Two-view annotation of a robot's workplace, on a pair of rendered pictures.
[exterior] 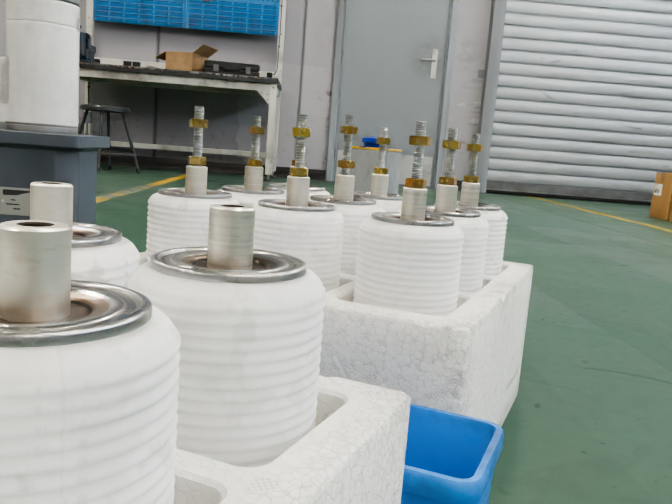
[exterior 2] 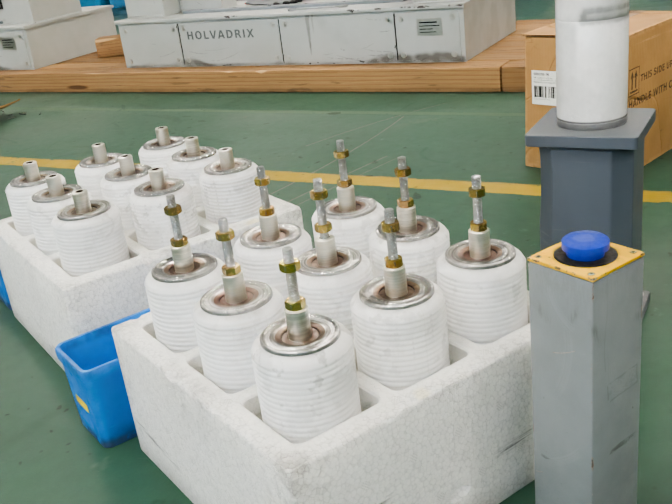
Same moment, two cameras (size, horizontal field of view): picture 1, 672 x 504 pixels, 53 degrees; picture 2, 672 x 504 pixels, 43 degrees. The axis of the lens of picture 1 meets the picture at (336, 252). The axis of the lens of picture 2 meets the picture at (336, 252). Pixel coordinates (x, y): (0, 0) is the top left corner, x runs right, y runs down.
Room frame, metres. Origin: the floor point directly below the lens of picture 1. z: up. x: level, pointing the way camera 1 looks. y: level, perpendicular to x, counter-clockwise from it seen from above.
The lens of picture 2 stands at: (1.25, -0.71, 0.62)
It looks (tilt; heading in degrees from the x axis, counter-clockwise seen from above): 23 degrees down; 123
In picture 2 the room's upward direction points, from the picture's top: 7 degrees counter-clockwise
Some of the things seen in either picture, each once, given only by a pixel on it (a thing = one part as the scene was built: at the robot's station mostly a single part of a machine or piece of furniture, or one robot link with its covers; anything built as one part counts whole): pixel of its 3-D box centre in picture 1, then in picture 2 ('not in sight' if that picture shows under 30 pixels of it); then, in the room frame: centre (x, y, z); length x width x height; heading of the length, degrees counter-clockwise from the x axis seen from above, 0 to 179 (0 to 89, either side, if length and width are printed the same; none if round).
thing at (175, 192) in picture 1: (195, 194); (347, 208); (0.71, 0.15, 0.25); 0.08 x 0.08 x 0.01
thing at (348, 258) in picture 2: (343, 201); (327, 261); (0.77, 0.00, 0.25); 0.08 x 0.08 x 0.01
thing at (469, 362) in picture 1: (332, 338); (343, 386); (0.77, 0.00, 0.09); 0.39 x 0.39 x 0.18; 67
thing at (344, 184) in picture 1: (344, 189); (326, 250); (0.77, 0.00, 0.26); 0.02 x 0.02 x 0.03
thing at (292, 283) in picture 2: (473, 164); (292, 285); (0.83, -0.16, 0.30); 0.01 x 0.01 x 0.08
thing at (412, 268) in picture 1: (403, 317); (198, 337); (0.62, -0.07, 0.16); 0.10 x 0.10 x 0.18
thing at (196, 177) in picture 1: (196, 182); (346, 198); (0.71, 0.15, 0.26); 0.02 x 0.02 x 0.03
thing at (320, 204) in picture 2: (347, 148); (321, 211); (0.77, 0.00, 0.31); 0.01 x 0.01 x 0.08
